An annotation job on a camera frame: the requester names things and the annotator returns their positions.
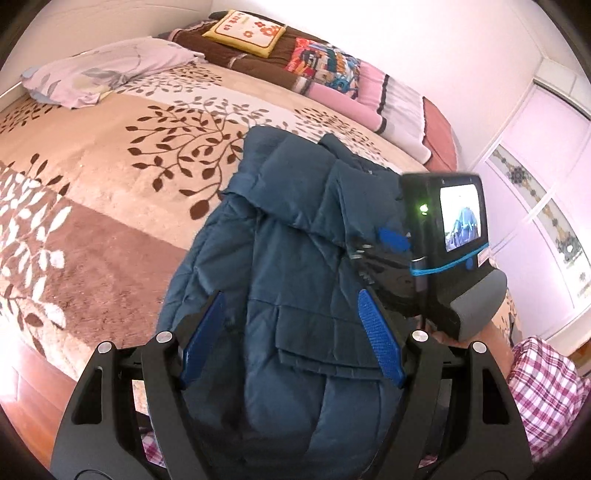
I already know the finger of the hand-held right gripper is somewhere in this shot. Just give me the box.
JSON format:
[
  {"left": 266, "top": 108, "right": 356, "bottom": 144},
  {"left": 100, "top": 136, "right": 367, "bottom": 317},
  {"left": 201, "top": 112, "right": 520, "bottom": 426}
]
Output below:
[{"left": 376, "top": 226, "right": 411, "bottom": 254}]

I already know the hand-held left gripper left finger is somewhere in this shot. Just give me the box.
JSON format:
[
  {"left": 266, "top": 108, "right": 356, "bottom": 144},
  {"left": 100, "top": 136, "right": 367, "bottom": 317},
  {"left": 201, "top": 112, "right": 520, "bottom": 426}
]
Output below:
[{"left": 50, "top": 291, "right": 228, "bottom": 480}]

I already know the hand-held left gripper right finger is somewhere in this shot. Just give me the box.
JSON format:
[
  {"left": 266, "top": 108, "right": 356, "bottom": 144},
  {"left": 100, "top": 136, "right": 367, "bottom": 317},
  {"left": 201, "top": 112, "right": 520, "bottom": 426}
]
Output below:
[{"left": 357, "top": 287, "right": 535, "bottom": 480}]

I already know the dark blue padded jacket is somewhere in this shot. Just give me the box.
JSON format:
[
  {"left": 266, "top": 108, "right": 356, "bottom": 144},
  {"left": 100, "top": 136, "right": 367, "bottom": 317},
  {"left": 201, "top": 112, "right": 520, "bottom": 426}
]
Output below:
[{"left": 157, "top": 126, "right": 419, "bottom": 480}]

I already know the person's right forearm plaid sleeve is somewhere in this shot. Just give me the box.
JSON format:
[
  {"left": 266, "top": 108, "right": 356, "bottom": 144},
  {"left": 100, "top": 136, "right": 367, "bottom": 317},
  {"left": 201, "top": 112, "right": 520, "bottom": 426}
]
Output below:
[{"left": 485, "top": 318, "right": 591, "bottom": 467}]

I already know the person's right hand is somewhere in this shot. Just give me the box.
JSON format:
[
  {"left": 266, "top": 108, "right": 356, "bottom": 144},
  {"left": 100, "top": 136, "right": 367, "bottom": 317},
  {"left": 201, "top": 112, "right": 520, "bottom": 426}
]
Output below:
[{"left": 425, "top": 324, "right": 469, "bottom": 352}]

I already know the lilac sliding-door wardrobe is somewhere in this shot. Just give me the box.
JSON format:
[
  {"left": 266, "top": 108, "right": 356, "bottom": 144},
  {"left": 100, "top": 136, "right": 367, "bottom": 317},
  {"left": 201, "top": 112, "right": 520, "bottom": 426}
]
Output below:
[{"left": 471, "top": 78, "right": 591, "bottom": 357}]

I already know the beige leaf-printed bed blanket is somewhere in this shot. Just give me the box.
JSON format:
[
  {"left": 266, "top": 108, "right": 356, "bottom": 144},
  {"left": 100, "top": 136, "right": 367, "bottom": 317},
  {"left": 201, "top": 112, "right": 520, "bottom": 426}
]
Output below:
[{"left": 0, "top": 60, "right": 525, "bottom": 462}]

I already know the colourful cartoon cushion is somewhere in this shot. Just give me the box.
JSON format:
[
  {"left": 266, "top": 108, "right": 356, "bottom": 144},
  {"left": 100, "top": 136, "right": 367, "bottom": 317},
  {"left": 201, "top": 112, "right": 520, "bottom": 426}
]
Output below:
[{"left": 284, "top": 38, "right": 364, "bottom": 100}]

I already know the brown folded blanket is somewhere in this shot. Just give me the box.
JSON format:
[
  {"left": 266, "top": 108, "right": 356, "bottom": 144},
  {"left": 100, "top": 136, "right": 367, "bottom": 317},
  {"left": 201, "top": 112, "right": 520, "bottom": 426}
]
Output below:
[{"left": 154, "top": 11, "right": 324, "bottom": 96}]

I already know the yellow flower cushion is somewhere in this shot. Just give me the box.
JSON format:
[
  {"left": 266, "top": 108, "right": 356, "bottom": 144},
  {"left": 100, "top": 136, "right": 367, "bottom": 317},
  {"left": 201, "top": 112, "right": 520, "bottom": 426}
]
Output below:
[{"left": 202, "top": 10, "right": 287, "bottom": 59}]

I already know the lilac floral pillow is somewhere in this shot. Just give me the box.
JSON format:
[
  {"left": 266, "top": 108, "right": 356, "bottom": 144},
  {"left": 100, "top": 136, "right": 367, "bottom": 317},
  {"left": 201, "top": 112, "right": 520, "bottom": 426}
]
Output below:
[{"left": 21, "top": 37, "right": 207, "bottom": 110}]

